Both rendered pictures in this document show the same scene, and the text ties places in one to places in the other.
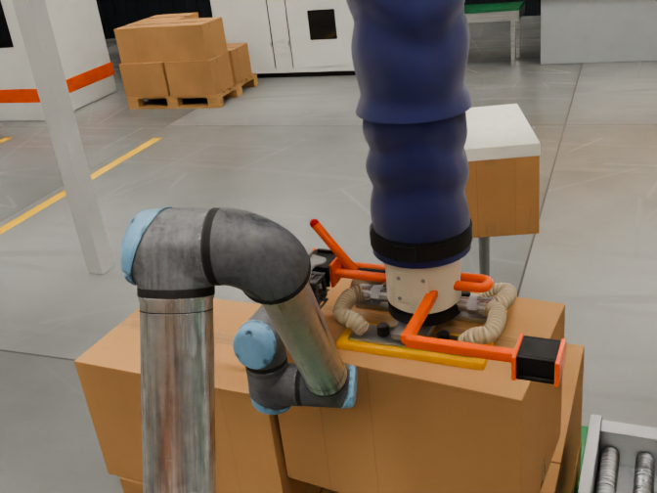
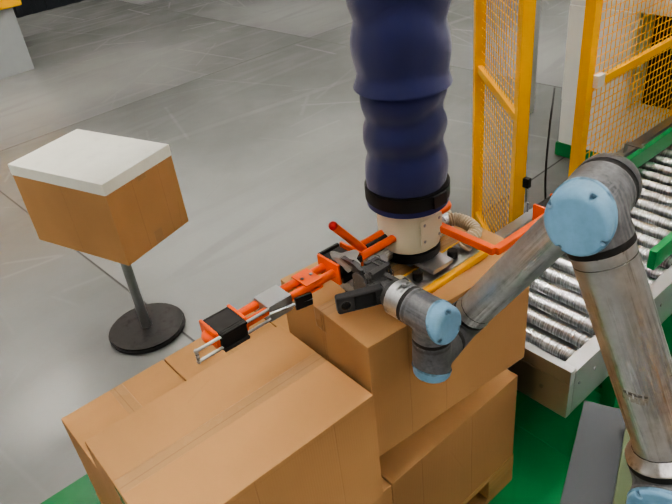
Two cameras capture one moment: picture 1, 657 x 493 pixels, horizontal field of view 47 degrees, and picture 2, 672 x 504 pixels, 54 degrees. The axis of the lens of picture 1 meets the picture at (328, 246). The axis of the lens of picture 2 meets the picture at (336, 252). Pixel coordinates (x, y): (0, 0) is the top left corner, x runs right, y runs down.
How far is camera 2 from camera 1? 1.62 m
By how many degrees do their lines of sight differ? 55
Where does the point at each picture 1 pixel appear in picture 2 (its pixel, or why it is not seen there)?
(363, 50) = (413, 37)
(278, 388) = (454, 348)
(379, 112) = (426, 87)
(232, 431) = (342, 457)
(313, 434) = (402, 397)
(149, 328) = (633, 271)
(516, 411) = not seen: hidden behind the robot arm
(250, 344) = (450, 321)
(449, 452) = (492, 325)
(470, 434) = not seen: hidden behind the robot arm
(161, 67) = not seen: outside the picture
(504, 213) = (163, 216)
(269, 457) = (373, 450)
